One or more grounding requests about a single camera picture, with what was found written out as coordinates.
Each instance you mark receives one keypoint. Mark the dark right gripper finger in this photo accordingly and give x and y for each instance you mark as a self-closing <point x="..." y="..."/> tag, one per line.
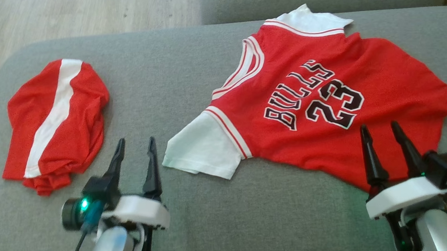
<point x="408" y="148"/>
<point x="372" y="156"/>

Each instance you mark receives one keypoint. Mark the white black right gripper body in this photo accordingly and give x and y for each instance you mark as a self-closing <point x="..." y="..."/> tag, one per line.
<point x="406" y="196"/>

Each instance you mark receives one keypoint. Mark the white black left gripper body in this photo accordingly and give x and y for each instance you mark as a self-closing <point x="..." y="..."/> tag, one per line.
<point x="141" y="210"/>

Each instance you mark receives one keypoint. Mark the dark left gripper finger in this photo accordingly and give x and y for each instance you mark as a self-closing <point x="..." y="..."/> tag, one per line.
<point x="115" y="164"/>
<point x="152" y="169"/>

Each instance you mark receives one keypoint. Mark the red shorts with white stripe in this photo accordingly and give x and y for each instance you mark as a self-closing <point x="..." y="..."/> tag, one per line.
<point x="79" y="114"/>

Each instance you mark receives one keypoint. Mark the red Bulls 23 jersey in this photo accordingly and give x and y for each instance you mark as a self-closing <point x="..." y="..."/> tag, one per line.
<point x="387" y="85"/>

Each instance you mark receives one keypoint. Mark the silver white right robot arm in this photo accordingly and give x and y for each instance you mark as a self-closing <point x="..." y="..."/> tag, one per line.
<point x="443" y="231"/>

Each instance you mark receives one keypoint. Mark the large grey sofa seat cushion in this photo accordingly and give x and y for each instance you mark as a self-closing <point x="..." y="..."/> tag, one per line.
<point x="201" y="234"/>

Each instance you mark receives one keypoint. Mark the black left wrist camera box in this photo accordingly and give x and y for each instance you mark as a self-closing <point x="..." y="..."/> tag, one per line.
<point x="98" y="193"/>

